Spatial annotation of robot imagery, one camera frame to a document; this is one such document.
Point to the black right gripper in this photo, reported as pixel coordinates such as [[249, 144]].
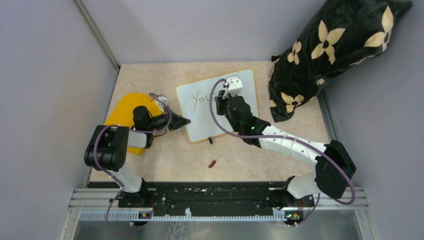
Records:
[[221, 101]]

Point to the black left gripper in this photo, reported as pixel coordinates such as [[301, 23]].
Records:
[[177, 121]]

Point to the yellow framed whiteboard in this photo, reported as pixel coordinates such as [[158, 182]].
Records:
[[194, 98]]

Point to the brown marker cap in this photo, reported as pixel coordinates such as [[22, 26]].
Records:
[[212, 164]]

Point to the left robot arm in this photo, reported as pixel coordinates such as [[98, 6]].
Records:
[[107, 151]]

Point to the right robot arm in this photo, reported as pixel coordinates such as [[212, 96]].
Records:
[[332, 167]]

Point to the yellow cloth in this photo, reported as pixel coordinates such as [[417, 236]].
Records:
[[122, 114]]

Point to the black floral pillow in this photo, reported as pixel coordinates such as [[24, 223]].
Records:
[[341, 34]]

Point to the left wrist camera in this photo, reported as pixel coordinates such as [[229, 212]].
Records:
[[161, 100]]

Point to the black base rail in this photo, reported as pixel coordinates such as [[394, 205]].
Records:
[[207, 202]]

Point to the aluminium corner post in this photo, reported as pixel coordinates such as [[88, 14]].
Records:
[[95, 31]]

